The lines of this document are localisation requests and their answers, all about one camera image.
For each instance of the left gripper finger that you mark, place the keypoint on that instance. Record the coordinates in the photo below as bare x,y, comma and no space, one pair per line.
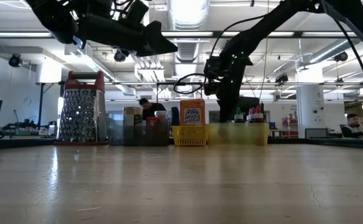
157,40

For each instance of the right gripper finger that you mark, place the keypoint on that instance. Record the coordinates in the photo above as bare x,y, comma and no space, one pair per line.
229,109

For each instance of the orange snack box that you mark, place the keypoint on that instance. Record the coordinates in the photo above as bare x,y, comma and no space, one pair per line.
192,112

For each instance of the white-lid spice jar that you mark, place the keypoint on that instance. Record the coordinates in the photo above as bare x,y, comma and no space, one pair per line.
161,113

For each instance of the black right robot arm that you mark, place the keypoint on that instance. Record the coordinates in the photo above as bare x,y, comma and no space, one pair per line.
262,31

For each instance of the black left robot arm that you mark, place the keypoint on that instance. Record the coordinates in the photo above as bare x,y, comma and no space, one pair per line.
53,15

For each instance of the black background monitor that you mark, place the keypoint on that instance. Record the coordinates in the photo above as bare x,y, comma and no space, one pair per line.
250,107

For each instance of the translucent yellow-green plastic bin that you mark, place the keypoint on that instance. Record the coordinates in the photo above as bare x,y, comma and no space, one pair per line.
240,133

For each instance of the yellow slotted plastic basket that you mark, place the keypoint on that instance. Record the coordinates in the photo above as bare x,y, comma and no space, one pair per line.
190,135

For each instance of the person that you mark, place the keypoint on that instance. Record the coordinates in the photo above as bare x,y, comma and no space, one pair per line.
151,109
354,127

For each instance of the white round pillar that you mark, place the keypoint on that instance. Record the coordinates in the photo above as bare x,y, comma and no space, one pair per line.
309,105

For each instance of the grey plastic bin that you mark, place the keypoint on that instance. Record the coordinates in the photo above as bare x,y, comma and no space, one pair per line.
115,133

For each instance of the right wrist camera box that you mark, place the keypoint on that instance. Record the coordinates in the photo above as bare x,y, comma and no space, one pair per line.
211,74

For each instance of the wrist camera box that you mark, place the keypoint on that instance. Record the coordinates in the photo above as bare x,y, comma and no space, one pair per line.
211,74
134,11

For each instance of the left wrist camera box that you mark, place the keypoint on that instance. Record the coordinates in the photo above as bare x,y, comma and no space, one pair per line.
134,11

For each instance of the black ceiling camera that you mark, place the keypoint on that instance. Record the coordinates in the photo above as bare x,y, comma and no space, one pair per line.
15,60
341,57
119,56
282,79

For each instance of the silver ceiling duct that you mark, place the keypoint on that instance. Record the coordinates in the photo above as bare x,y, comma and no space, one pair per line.
187,12

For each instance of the black background rig frame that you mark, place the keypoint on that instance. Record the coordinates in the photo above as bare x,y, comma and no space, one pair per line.
168,83

